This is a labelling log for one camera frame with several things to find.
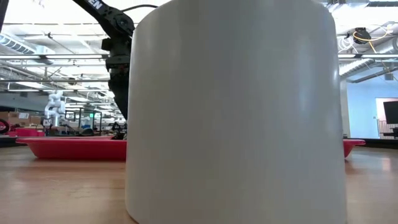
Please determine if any black hanging cable reel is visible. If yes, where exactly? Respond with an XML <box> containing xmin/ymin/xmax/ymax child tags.
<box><xmin>352</xmin><ymin>27</ymin><xmax>373</xmax><ymax>45</ymax></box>

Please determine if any red and black wheel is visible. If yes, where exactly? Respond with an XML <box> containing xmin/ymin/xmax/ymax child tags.
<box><xmin>0</xmin><ymin>118</ymin><xmax>11</xmax><ymax>135</ymax></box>

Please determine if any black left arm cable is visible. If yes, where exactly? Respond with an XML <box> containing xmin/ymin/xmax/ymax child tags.
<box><xmin>121</xmin><ymin>4</ymin><xmax>158</xmax><ymax>13</ymax></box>

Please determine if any brown cardboard box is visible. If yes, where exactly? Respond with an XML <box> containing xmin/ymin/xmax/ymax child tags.
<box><xmin>0</xmin><ymin>111</ymin><xmax>31</xmax><ymax>126</ymax></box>

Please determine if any red plastic tray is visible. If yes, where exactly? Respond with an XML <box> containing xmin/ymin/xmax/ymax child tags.
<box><xmin>17</xmin><ymin>136</ymin><xmax>366</xmax><ymax>161</ymax></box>

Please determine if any dark wall monitor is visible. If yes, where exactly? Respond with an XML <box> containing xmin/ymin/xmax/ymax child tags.
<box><xmin>382</xmin><ymin>101</ymin><xmax>398</xmax><ymax>125</ymax></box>

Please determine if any grey ventilation duct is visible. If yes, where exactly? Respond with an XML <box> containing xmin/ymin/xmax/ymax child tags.
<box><xmin>0</xmin><ymin>32</ymin><xmax>55</xmax><ymax>66</ymax></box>

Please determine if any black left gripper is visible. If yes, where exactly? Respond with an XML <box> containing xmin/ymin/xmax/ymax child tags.
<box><xmin>105</xmin><ymin>54</ymin><xmax>132</xmax><ymax>121</ymax></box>

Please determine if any red storage bin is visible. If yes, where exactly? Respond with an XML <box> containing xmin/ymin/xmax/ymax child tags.
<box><xmin>7</xmin><ymin>128</ymin><xmax>46</xmax><ymax>138</ymax></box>

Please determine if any black aluminium table frame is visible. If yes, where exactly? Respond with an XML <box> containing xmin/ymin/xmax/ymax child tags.
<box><xmin>0</xmin><ymin>136</ymin><xmax>398</xmax><ymax>149</ymax></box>

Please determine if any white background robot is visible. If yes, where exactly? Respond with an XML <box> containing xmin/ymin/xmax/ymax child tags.
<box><xmin>43</xmin><ymin>90</ymin><xmax>67</xmax><ymax>128</ymax></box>

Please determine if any black framed glass enclosure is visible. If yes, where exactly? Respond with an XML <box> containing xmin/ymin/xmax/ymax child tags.
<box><xmin>65</xmin><ymin>107</ymin><xmax>103</xmax><ymax>136</ymax></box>

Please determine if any white cylindrical plant pot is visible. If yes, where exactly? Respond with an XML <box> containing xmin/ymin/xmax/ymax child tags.
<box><xmin>125</xmin><ymin>0</ymin><xmax>348</xmax><ymax>224</ymax></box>

